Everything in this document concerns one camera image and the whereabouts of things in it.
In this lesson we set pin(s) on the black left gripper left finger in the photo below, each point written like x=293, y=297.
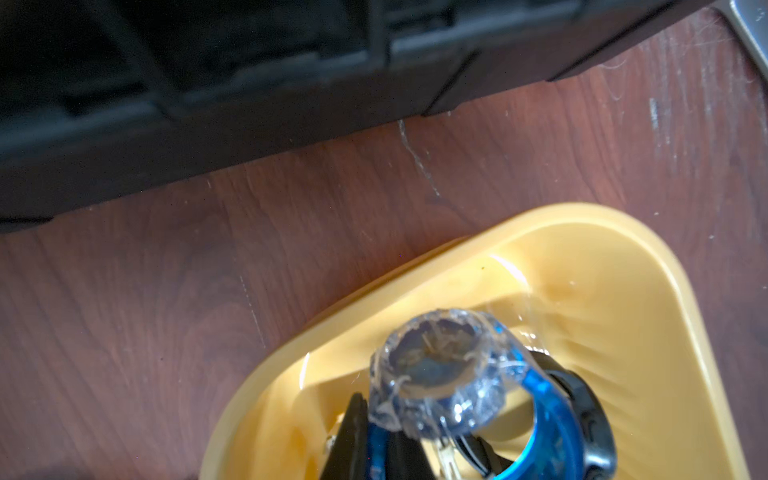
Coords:
x=348, y=457

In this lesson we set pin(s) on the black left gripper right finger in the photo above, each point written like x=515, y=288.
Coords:
x=406, y=459

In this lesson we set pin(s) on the blue translucent watch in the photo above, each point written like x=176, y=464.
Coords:
x=446, y=374

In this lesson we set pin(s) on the black round watch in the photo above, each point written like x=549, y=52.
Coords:
x=588, y=414

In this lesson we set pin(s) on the yellow plastic tray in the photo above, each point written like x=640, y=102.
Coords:
x=594, y=288

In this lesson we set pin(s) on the black plastic toolbox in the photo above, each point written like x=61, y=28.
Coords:
x=101, y=99

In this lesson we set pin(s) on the silver wrench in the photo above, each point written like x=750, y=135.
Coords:
x=748, y=19

